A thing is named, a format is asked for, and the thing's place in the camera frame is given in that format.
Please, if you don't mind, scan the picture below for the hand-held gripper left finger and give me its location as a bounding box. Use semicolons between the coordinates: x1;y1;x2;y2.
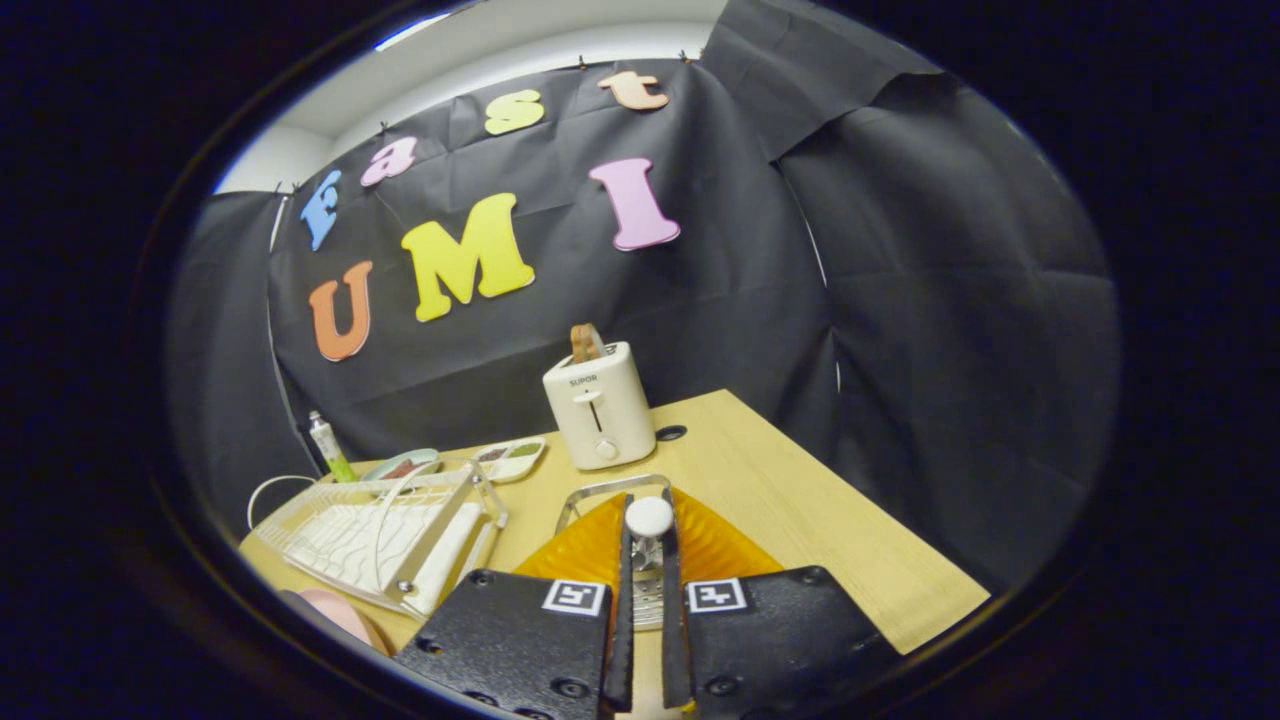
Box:
393;490;638;720

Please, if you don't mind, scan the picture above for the white drip tray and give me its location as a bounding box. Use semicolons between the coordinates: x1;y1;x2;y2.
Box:
300;500;486;616

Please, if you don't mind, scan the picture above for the white toaster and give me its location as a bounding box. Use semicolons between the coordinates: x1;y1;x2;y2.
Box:
542;341;658;471

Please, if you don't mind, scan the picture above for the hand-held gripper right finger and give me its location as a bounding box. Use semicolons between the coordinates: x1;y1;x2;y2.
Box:
658;488;901;720

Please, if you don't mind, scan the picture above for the pink plate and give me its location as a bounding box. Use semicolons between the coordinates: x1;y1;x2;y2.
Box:
278;588;393;658

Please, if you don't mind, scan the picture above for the clear bottle green liquid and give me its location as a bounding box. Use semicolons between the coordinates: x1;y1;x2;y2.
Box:
307;410;358;484

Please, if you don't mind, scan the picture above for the black backdrop cloth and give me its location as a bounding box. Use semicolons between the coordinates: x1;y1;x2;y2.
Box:
165;0;1121;591

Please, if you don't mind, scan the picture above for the pale green plate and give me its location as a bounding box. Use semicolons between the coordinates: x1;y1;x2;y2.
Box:
362;448;442;483

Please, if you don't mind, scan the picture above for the silver wire basket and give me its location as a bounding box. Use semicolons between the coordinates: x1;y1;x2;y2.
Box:
555;474;673;633

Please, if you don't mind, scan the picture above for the white spoon checked handle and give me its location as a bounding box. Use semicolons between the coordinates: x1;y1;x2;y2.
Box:
625;496;676;581

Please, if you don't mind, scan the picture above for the white wire dish rack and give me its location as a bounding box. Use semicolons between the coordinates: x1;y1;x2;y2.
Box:
247;460;509;619

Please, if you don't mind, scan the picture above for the white divided tray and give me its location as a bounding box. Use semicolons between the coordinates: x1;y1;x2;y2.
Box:
470;437;547;484

